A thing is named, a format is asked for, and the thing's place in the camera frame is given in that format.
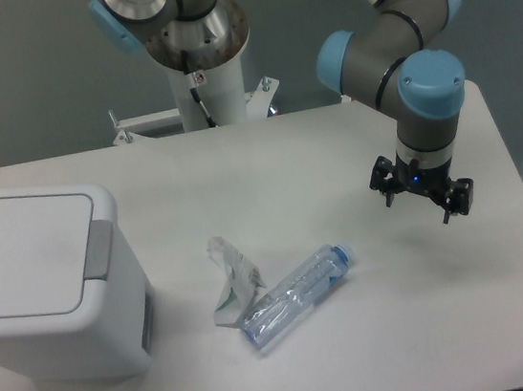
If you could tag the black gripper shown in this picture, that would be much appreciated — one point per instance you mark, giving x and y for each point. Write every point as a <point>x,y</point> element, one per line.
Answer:
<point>433,183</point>

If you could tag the grey lid push button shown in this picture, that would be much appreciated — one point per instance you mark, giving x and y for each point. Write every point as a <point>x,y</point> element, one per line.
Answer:
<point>98,250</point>

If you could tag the white trash can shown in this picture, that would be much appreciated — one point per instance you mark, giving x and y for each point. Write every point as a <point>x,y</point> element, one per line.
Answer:
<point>108,335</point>

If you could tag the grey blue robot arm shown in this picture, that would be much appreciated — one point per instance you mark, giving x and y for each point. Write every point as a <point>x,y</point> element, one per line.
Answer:
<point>390,69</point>

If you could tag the clear plastic water bottle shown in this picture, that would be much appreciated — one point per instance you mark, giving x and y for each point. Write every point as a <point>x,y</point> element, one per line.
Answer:
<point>276,310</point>

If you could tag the crumpled white paper carton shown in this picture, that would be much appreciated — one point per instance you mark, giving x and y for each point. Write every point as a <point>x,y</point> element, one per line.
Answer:
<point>242,281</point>

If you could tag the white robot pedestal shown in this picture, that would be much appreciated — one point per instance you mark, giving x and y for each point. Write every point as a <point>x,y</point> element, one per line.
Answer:
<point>200,52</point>

